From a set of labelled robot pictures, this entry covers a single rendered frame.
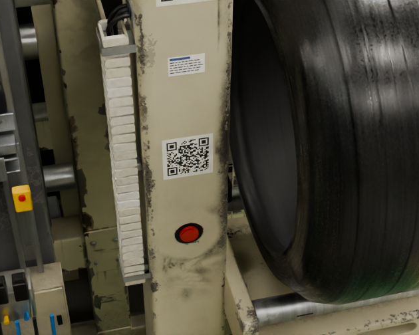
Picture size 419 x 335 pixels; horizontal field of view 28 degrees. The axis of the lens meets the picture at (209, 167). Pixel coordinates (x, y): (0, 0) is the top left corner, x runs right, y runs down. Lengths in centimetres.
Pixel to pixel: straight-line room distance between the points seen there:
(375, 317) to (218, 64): 58
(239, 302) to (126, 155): 33
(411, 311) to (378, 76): 57
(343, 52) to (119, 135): 34
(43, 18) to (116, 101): 85
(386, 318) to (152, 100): 60
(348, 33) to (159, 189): 37
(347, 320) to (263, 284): 20
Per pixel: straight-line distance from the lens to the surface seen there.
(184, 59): 111
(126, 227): 130
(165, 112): 116
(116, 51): 110
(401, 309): 151
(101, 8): 161
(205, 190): 127
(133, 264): 136
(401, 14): 111
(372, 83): 107
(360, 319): 149
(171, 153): 120
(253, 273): 161
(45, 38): 197
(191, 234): 132
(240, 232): 169
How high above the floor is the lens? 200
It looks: 41 degrees down
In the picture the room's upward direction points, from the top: straight up
